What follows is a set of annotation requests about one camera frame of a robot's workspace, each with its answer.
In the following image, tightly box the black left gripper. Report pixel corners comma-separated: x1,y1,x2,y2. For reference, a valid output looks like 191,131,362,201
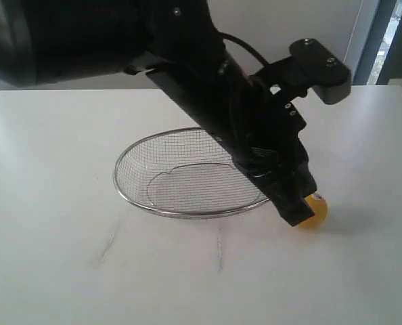
147,56,316,226

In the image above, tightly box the yellow lemon with sticker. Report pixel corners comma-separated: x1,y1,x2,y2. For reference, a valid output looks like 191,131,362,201
298,192,328,229

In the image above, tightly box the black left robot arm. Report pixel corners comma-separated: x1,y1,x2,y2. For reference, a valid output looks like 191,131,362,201
0,1,317,226

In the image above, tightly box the oval wire mesh basket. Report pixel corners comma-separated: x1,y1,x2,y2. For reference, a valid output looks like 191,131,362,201
113,127,269,219

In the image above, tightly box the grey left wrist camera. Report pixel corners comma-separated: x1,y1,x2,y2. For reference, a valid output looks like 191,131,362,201
289,39,352,105

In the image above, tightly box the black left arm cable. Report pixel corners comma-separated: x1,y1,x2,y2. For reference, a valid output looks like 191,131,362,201
219,32,271,67

